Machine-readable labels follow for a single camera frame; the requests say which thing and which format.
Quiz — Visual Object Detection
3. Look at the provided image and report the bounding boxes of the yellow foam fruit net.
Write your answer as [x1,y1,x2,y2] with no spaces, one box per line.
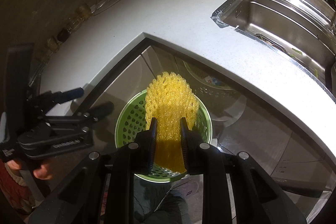
[145,72,199,173]

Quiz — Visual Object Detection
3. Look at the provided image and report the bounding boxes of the red patterned sleeve forearm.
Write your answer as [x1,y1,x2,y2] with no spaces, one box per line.
[1,161,35,214]

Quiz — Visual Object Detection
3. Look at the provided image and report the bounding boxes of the green perforated trash basket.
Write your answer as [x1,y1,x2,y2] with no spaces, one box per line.
[114,90,213,184]

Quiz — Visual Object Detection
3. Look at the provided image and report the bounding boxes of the left hand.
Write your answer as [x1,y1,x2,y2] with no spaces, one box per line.
[6,159,54,180]

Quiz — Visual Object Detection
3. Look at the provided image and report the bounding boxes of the amber glass jar front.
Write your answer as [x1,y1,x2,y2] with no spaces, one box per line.
[34,36,61,63]

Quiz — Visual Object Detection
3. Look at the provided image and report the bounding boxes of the amber glass jar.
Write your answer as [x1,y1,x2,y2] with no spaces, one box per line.
[75,3,92,20]
[34,36,61,63]

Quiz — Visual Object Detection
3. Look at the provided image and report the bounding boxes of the dark round lid jar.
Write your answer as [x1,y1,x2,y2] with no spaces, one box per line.
[56,28,71,43]

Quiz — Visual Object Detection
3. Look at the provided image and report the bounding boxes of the clear glass jar middle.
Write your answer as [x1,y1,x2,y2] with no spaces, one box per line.
[65,14,84,34]

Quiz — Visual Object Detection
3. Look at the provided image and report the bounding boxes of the amber glass jar back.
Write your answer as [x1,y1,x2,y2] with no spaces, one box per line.
[75,3,92,20]

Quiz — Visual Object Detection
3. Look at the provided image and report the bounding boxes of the metal tray with food scraps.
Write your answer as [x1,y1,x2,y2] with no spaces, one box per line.
[255,34,287,53]

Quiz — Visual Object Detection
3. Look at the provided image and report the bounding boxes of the stainless steel sink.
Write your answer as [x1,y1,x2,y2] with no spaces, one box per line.
[211,0,335,93]

